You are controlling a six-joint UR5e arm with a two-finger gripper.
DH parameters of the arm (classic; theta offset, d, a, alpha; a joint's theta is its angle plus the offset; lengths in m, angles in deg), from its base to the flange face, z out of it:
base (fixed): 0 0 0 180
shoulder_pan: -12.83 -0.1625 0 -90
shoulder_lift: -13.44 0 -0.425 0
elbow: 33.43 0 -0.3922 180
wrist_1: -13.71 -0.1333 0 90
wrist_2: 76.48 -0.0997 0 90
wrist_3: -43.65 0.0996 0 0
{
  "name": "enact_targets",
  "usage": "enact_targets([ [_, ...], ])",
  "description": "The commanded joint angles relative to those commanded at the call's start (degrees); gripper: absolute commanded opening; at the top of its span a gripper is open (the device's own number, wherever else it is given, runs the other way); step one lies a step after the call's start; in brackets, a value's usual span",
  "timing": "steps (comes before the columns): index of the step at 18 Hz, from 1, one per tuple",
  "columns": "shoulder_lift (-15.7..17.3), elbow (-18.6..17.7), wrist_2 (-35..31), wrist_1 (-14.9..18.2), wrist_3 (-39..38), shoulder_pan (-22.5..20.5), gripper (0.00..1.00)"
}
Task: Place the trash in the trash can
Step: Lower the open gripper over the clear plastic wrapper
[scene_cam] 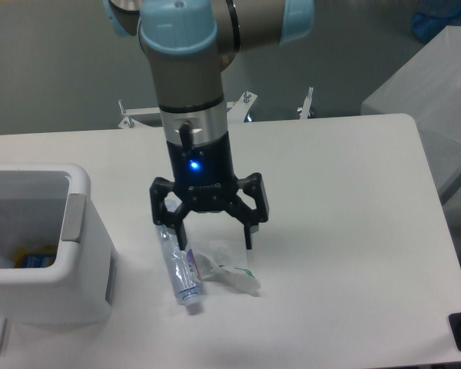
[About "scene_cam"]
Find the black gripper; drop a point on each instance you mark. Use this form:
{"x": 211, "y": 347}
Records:
{"x": 204, "y": 181}

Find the clear crushed plastic bottle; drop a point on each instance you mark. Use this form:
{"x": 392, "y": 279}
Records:
{"x": 181, "y": 270}

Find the white wrapper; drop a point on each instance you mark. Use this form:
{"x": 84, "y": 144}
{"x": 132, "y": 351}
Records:
{"x": 226, "y": 262}

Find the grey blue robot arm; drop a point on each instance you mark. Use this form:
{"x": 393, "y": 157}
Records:
{"x": 188, "y": 44}

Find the white trash can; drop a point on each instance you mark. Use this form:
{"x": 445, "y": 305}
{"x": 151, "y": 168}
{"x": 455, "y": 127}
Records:
{"x": 50, "y": 204}

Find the blue yellow trash in bin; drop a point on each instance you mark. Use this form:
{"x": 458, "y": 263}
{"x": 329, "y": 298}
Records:
{"x": 42, "y": 257}

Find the metal clamp bolt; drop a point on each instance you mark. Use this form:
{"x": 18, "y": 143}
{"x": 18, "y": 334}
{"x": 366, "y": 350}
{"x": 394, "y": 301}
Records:
{"x": 305, "y": 111}

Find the grey covered box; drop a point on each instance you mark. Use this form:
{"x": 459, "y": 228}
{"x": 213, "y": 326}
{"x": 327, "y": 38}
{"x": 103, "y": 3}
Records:
{"x": 428, "y": 88}

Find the blue plastic bag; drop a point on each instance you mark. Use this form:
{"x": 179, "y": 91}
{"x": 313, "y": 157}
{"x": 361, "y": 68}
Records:
{"x": 431, "y": 17}

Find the white bracket right bolt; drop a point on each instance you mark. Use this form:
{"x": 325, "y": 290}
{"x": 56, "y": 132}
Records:
{"x": 239, "y": 111}

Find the white bracket with bolts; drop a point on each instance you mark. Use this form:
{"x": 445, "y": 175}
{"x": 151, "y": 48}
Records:
{"x": 139, "y": 117}

